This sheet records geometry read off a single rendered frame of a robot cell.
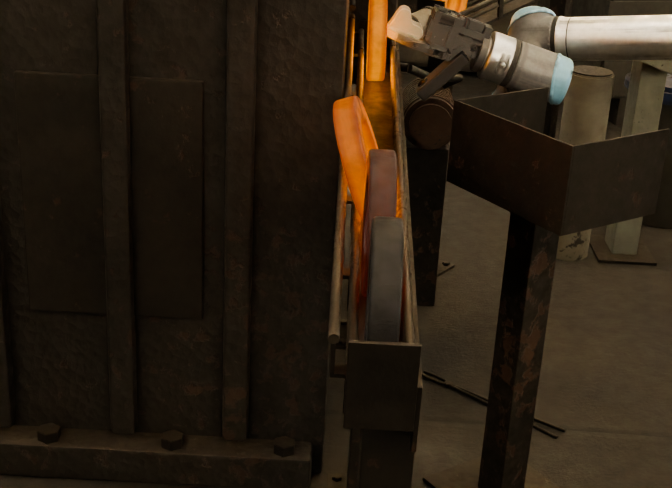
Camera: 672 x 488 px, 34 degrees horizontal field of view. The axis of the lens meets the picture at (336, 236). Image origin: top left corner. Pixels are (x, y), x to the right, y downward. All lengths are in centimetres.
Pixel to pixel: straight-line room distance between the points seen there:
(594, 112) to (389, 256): 184
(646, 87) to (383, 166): 175
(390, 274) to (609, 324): 166
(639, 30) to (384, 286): 117
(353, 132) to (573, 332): 133
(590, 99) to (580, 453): 106
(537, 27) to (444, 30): 26
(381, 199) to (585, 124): 169
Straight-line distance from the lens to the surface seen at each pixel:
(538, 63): 203
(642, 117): 299
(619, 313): 278
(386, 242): 112
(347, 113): 145
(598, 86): 289
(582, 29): 218
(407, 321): 122
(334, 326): 111
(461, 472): 207
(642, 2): 430
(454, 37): 201
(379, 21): 197
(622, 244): 310
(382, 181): 127
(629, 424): 232
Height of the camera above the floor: 117
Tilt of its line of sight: 22 degrees down
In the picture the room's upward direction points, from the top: 3 degrees clockwise
